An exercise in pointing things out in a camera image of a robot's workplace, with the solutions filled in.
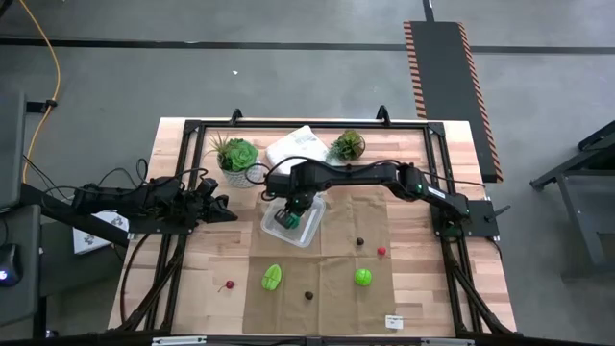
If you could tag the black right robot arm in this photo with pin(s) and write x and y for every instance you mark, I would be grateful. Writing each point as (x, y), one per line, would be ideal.
(360, 175)

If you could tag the small plant in dark pot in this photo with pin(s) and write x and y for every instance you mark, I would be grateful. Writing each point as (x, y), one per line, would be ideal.
(348, 144)

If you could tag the dark grey desk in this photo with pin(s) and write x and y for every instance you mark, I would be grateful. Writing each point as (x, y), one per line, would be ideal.
(31, 230)

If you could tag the red toy cherry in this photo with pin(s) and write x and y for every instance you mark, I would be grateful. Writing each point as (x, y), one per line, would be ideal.
(229, 284)

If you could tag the dark green toy bell pepper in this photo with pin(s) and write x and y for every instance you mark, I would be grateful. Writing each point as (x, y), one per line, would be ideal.
(293, 222)

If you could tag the red toy raspberry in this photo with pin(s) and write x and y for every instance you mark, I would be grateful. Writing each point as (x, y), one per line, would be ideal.
(381, 251)

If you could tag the clear plastic tupperware container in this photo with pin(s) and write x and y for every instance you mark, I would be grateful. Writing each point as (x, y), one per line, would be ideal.
(310, 230)

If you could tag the black computer mouse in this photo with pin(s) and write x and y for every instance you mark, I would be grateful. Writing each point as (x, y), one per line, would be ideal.
(9, 264)

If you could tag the succulent in white patterned pot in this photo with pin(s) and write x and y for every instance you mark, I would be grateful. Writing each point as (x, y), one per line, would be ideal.
(238, 156)

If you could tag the white label tag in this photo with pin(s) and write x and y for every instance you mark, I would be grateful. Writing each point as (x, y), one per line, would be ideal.
(394, 322)

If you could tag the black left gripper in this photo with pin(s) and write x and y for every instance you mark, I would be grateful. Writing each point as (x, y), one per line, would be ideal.
(204, 202)

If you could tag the light green toy star fruit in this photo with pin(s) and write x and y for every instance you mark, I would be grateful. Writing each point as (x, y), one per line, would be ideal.
(272, 277)

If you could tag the grey monitor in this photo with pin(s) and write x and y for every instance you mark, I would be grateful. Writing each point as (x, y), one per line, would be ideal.
(12, 154)

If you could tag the silver metal bracket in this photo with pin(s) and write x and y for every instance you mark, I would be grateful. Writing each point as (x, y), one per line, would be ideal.
(179, 341)
(447, 342)

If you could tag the black metal beam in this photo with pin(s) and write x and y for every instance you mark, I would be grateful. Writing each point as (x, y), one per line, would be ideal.
(62, 211)

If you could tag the white folded towel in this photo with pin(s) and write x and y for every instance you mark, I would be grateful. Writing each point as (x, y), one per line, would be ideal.
(298, 141)

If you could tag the light green round toy vegetable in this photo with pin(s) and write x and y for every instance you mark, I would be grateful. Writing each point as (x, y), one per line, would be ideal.
(363, 277)

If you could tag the tan cloth mat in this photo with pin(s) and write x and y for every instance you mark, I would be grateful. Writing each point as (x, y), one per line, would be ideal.
(336, 298)

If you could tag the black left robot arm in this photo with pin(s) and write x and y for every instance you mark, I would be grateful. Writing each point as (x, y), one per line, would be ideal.
(134, 202)

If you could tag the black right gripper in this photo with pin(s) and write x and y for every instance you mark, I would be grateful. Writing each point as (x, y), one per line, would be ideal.
(298, 199)

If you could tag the black aluminium table frame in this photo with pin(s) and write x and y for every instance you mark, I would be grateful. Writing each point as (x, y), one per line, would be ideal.
(312, 124)

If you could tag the white cardboard box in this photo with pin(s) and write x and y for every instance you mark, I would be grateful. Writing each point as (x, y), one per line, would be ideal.
(89, 240)

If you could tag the black floor mat striped edges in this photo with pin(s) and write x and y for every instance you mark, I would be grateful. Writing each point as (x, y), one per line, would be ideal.
(447, 86)

